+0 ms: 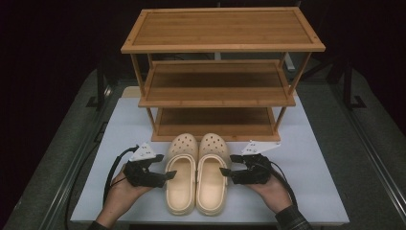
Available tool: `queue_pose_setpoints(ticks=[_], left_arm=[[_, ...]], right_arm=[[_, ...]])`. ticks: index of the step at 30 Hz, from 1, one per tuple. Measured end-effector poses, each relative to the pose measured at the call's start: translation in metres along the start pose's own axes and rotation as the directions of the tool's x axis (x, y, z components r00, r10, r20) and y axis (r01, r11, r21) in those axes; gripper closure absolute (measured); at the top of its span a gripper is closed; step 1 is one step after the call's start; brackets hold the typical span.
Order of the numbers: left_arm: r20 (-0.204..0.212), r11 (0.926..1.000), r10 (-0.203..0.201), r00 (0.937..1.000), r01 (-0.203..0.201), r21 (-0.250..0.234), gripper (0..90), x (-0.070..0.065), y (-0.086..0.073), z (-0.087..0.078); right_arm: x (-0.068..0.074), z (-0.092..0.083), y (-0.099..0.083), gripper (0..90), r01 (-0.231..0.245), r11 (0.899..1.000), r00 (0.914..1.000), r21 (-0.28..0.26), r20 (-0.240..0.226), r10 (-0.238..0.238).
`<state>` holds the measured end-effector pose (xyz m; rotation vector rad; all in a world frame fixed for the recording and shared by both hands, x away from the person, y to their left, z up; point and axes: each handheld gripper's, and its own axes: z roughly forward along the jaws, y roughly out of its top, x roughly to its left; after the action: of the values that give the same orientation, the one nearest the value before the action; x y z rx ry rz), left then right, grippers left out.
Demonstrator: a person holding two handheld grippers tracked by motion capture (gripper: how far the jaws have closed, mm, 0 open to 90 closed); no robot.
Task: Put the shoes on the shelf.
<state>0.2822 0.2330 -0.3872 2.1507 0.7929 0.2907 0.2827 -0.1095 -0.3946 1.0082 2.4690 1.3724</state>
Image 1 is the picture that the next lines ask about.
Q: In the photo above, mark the black metal stand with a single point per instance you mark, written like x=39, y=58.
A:
x=348, y=89
x=100, y=86

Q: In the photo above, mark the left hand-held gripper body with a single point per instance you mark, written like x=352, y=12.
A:
x=142, y=175

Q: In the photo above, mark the metal floor rail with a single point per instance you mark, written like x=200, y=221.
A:
x=75, y=166
x=370, y=153

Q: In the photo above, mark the beige clog shoe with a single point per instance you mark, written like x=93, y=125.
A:
x=181, y=188
x=211, y=188

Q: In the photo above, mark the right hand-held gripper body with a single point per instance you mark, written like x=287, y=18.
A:
x=253, y=172

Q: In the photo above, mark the person's right hand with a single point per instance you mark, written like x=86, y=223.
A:
x=274, y=195

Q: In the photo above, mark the three-tier wooden shoe rack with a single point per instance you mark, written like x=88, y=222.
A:
x=220, y=30

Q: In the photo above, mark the white stand leg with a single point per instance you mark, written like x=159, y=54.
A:
x=289, y=62

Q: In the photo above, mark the person's left hand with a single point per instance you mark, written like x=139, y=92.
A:
x=119, y=198

